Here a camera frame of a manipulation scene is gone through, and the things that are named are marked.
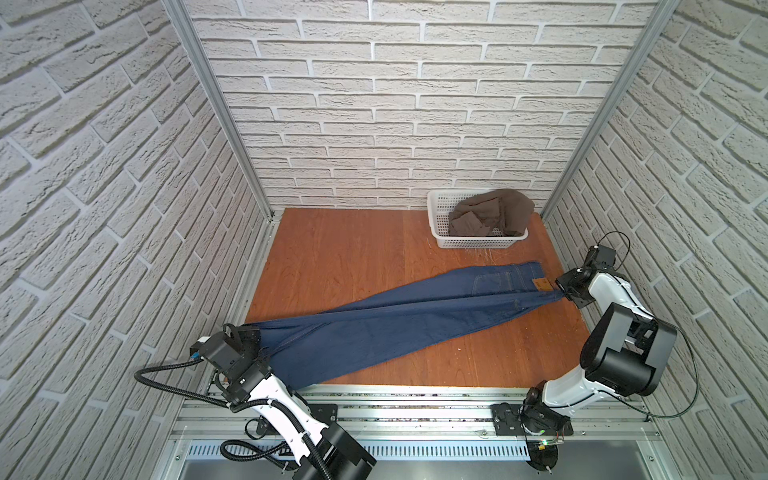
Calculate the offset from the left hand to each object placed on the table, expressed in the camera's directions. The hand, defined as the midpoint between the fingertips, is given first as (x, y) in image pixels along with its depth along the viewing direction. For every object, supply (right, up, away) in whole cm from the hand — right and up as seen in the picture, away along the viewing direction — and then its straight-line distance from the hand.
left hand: (246, 320), depth 78 cm
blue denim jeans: (+8, -10, +6) cm, 14 cm away
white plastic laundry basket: (+59, +37, +40) cm, 80 cm away
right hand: (+94, +8, +13) cm, 95 cm away
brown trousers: (+79, +32, +32) cm, 91 cm away
